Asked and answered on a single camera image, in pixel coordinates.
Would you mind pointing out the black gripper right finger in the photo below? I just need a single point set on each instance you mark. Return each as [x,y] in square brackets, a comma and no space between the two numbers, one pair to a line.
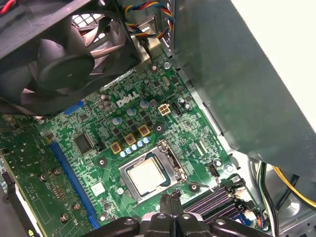
[190,224]

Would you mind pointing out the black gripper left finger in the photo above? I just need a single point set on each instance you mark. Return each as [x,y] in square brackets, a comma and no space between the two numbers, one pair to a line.
[158,224]

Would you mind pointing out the silver CPU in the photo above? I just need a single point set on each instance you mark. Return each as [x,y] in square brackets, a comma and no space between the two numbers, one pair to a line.
[148,176]

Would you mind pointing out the metal socket cover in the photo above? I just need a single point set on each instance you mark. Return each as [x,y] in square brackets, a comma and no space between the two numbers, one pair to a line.
[131,182]

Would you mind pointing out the CPU socket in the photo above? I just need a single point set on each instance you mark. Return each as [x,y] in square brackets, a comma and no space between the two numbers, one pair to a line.
[176,170]

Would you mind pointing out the green motherboard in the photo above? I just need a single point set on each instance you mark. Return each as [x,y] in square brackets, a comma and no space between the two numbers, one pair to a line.
[202,138]

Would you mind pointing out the long blue expansion slot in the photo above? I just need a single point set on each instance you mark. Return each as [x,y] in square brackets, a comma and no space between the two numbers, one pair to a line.
[71,177]

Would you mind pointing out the black PC case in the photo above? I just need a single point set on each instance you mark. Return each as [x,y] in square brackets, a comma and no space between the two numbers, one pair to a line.
[303,222]

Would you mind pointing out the short blue expansion slot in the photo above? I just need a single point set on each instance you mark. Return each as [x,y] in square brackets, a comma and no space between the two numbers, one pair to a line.
[74,107]

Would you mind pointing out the grey Dell power supply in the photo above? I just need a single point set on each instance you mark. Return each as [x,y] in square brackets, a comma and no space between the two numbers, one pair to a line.
[234,86]

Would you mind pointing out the black case fan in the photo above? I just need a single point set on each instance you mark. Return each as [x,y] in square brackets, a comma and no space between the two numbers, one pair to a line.
[64,71]

